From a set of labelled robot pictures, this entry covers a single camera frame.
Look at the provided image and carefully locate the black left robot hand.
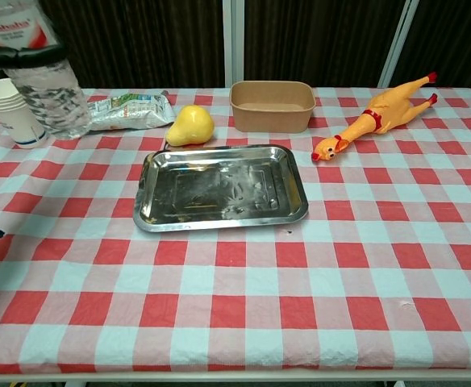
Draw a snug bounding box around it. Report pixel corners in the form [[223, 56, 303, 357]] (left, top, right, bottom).
[[0, 44, 65, 77]]

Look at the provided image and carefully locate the transparent plastic water bottle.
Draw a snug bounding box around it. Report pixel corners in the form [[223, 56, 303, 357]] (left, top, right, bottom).
[[0, 0, 93, 141]]

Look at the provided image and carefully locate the rectangular stainless steel tray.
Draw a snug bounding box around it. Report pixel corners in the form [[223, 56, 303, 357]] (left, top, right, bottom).
[[132, 144, 310, 234]]

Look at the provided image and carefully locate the white paper cup blue print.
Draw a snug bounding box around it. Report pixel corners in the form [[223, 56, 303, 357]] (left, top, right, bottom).
[[0, 102, 50, 149]]

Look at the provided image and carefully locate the dark brown curtain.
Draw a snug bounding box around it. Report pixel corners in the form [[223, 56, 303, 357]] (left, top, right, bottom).
[[37, 0, 471, 89]]

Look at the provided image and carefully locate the silver snack bag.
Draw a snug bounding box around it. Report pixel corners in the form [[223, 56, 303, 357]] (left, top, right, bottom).
[[85, 90, 177, 133]]

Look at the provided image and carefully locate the yellow plastic pear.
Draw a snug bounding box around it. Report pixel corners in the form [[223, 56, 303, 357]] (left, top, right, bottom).
[[165, 104, 215, 148]]

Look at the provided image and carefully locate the brown kraft paper bowl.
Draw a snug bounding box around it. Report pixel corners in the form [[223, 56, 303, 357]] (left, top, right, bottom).
[[229, 80, 316, 134]]

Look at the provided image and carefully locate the red white checkered tablecloth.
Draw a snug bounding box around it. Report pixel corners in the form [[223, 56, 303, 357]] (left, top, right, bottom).
[[0, 87, 471, 374]]

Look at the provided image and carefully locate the yellow rubber chicken toy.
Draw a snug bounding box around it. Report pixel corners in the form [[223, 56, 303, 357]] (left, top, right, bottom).
[[311, 72, 439, 163]]

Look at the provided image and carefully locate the vertical white frame post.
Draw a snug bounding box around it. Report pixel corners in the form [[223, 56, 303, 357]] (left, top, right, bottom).
[[222, 0, 245, 89]]

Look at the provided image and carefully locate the slanted white frame post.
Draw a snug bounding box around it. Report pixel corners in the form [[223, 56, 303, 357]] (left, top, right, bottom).
[[378, 0, 420, 89]]

